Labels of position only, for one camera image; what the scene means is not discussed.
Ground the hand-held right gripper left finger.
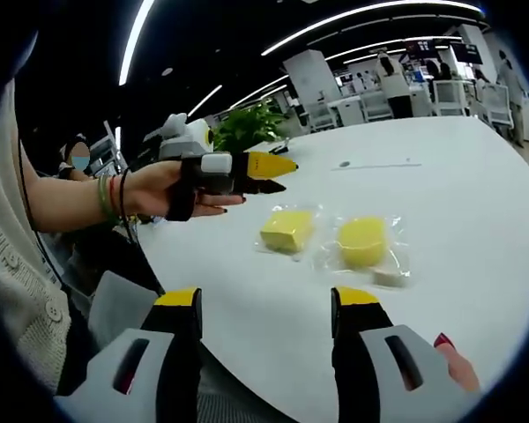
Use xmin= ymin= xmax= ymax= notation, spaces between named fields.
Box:
xmin=55 ymin=286 xmax=203 ymax=423

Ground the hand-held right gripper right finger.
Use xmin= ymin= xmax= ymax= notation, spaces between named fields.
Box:
xmin=331 ymin=286 xmax=477 ymax=423

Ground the round yellow silicone block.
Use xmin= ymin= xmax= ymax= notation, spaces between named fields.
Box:
xmin=337 ymin=215 xmax=389 ymax=270

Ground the person's left hand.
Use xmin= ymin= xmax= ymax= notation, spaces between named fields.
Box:
xmin=125 ymin=159 xmax=248 ymax=221

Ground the person's right hand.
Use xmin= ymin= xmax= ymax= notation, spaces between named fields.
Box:
xmin=434 ymin=332 xmax=481 ymax=393

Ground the dark small tool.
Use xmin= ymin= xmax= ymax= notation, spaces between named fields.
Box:
xmin=266 ymin=137 xmax=293 ymax=156

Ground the green potted plant white pot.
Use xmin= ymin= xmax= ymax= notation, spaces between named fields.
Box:
xmin=209 ymin=100 xmax=292 ymax=155

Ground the grey chair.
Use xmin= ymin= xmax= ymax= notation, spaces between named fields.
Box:
xmin=87 ymin=271 xmax=164 ymax=349

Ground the dark cloth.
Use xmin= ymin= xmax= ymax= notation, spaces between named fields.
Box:
xmin=55 ymin=226 xmax=164 ymax=396

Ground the square yellow sponge in wrap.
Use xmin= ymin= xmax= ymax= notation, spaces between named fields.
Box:
xmin=253 ymin=202 xmax=325 ymax=263

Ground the white shelf rack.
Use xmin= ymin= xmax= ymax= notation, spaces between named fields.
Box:
xmin=90 ymin=121 xmax=129 ymax=175

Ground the white office chair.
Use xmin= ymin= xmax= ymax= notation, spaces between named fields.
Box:
xmin=308 ymin=100 xmax=339 ymax=132
xmin=432 ymin=79 xmax=466 ymax=118
xmin=361 ymin=90 xmax=393 ymax=122
xmin=484 ymin=83 xmax=514 ymax=129

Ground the green bangle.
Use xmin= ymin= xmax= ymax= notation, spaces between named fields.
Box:
xmin=97 ymin=175 xmax=121 ymax=224

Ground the round yellow sponge in wrap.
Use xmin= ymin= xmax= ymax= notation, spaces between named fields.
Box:
xmin=310 ymin=213 xmax=414 ymax=290

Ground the white cabinet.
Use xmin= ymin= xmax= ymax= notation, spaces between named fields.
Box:
xmin=337 ymin=99 xmax=365 ymax=127

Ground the curved ceiling light strip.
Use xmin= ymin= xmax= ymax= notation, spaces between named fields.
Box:
xmin=260 ymin=0 xmax=486 ymax=57

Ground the cream knit cardigan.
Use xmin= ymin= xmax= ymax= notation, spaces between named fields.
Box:
xmin=0 ymin=78 xmax=74 ymax=393

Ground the black hand strap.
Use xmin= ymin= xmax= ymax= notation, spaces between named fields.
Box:
xmin=165 ymin=157 xmax=203 ymax=222

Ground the black hair tie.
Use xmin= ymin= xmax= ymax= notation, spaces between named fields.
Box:
xmin=117 ymin=169 xmax=131 ymax=226

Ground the dark wall screen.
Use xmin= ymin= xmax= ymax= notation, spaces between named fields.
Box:
xmin=450 ymin=42 xmax=484 ymax=66
xmin=405 ymin=38 xmax=437 ymax=58

